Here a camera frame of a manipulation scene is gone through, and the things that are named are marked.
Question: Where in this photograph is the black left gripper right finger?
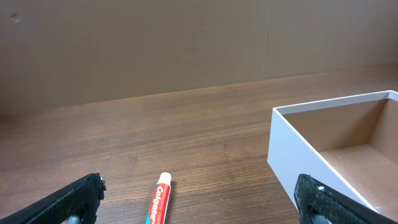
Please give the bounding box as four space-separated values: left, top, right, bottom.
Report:
294 174 397 224

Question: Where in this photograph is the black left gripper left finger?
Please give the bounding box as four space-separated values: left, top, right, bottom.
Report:
1 173 106 224

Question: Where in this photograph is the white cardboard box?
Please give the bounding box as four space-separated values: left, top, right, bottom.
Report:
267 90 397 220

